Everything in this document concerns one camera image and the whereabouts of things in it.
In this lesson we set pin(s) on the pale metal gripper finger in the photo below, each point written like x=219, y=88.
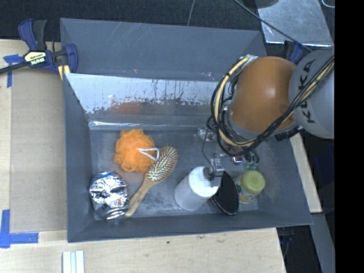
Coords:
x=218, y=165
x=236, y=159

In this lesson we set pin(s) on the green-lidded clear jar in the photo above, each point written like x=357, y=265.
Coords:
x=251, y=182

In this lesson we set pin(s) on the black flat wedge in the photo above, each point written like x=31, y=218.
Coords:
x=229, y=195

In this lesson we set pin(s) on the white plastic bottle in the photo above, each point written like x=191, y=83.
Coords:
x=193, y=192

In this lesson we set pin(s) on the wooden hairbrush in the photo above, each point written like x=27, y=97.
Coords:
x=162, y=163

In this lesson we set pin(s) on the orange mesh bath sponge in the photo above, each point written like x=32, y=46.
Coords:
x=132, y=152

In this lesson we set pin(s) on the crumpled silver foil packet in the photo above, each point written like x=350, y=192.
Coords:
x=109, y=195

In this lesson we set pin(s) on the grey metal bin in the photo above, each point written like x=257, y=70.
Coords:
x=159, y=50

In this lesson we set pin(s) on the pale wood board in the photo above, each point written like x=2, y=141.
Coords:
x=37, y=152

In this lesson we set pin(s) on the black cylinder on white bracket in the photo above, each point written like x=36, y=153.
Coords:
x=287, y=134

